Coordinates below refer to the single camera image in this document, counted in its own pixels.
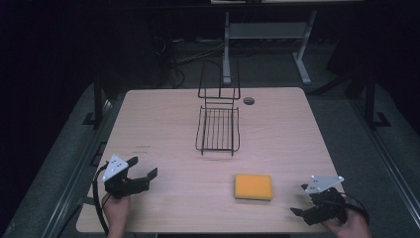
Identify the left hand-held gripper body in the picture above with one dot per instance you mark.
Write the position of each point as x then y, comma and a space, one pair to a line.
123, 185

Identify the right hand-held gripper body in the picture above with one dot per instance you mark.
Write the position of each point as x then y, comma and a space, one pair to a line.
327, 206

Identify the yellow sponge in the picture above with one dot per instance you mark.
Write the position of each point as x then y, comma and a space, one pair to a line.
253, 186

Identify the person's left hand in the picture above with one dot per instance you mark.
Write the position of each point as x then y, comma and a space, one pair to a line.
116, 211

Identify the person's right hand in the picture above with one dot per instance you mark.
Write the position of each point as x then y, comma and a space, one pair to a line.
353, 228

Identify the grey metal stand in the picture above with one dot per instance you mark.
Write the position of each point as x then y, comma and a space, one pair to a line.
264, 30

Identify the metal frame rail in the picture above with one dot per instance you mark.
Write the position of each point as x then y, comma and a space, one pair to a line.
389, 158
76, 178

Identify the black stand post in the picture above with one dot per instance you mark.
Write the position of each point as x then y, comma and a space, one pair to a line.
370, 99
97, 99

